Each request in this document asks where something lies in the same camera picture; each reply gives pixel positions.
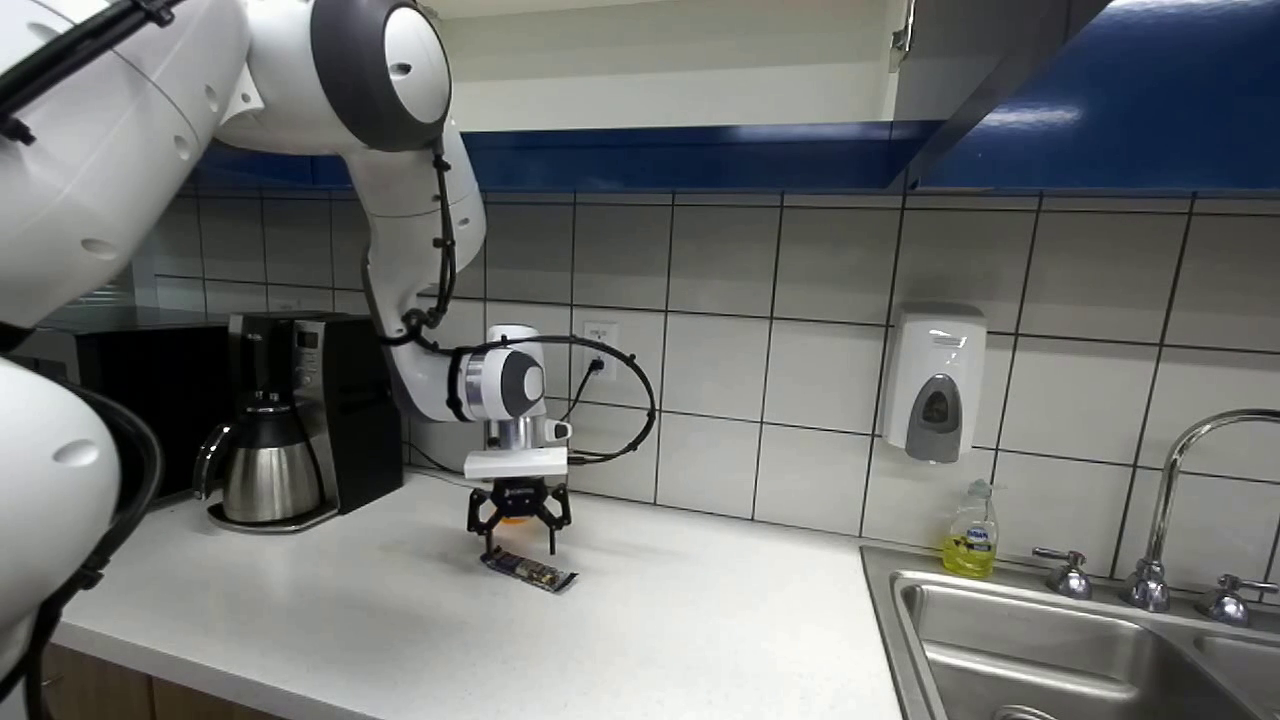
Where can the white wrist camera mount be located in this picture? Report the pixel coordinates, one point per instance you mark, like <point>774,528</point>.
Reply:
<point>516,451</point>

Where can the black steel coffee maker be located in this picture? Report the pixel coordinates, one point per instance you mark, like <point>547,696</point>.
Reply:
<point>338,377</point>

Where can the yellow dish soap bottle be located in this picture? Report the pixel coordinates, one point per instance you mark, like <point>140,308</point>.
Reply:
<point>970,537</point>

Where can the white soap dispenser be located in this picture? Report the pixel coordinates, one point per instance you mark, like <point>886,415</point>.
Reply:
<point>932,386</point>

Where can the blue open upper cupboard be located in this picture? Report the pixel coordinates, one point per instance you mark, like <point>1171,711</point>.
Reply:
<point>764,92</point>

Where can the stainless steel sink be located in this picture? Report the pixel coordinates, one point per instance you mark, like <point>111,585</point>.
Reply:
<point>1011,649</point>

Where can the white wall outlet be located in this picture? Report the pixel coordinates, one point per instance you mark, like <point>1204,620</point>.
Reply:
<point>598,352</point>

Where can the steel coffee carafe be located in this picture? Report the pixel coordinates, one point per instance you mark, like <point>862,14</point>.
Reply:
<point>263,464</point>

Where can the chocolate nut bar wrapper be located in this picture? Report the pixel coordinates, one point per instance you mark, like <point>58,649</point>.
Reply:
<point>525,571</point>

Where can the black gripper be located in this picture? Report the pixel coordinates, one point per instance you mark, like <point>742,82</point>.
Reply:
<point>522,497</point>

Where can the chrome sink faucet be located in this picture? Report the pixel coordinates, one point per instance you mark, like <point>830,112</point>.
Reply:
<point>1191,521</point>

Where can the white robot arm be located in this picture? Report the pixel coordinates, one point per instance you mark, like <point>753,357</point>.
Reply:
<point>121,111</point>

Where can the black microwave oven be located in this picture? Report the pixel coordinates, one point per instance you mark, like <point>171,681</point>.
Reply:
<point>174,377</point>

